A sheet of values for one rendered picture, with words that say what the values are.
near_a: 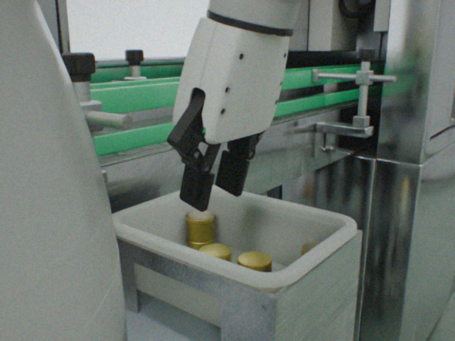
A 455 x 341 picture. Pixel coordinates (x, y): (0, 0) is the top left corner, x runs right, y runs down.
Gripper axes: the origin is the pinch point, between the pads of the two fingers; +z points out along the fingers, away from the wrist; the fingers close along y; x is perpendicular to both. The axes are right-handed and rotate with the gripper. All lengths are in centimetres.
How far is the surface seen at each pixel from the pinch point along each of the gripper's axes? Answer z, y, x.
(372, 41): -5, -137, -38
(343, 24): -11, -95, -33
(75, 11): -8.3, -10.2, -37.9
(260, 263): 5.7, -0.2, 7.1
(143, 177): 7.8, -5.6, -14.7
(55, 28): -6.0, -6.5, -37.0
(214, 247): 7.2, -0.4, 1.5
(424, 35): -14, -75, -5
